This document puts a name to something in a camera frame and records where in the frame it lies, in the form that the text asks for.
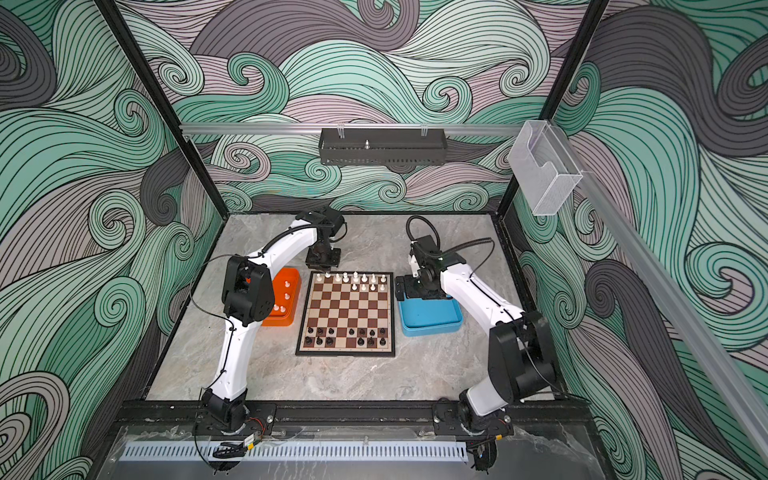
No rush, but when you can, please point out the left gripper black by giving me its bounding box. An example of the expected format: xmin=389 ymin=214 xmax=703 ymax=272
xmin=307 ymin=243 xmax=342 ymax=272

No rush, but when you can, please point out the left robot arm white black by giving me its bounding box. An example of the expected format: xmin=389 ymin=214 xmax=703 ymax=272
xmin=201 ymin=206 xmax=345 ymax=432

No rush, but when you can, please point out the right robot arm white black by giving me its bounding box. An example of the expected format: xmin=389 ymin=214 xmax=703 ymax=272
xmin=401 ymin=215 xmax=558 ymax=434

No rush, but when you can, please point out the brown cream chess board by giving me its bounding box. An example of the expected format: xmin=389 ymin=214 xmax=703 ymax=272
xmin=295 ymin=271 xmax=396 ymax=358

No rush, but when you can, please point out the blue plastic tray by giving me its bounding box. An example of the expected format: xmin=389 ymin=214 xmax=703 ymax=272
xmin=395 ymin=275 xmax=464 ymax=337

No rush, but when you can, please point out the orange plastic tray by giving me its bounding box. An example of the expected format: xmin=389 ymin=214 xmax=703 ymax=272
xmin=262 ymin=267 xmax=301 ymax=327

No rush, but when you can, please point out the aluminium rail back wall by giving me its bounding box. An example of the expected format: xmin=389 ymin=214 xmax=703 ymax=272
xmin=179 ymin=122 xmax=523 ymax=137

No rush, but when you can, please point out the aluminium rail wall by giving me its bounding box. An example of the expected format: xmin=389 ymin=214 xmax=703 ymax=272
xmin=546 ymin=122 xmax=767 ymax=460
xmin=179 ymin=122 xmax=523 ymax=137

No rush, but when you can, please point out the white slotted cable duct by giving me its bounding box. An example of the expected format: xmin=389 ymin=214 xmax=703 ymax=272
xmin=118 ymin=440 xmax=469 ymax=463

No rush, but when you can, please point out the clear acrylic wall holder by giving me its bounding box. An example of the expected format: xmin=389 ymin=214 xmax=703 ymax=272
xmin=507 ymin=120 xmax=583 ymax=216

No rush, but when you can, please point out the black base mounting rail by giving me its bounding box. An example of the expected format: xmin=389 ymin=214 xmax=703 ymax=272
xmin=116 ymin=399 xmax=591 ymax=429

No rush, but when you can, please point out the aluminium rail right wall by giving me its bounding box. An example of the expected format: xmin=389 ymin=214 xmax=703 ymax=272
xmin=546 ymin=122 xmax=767 ymax=460

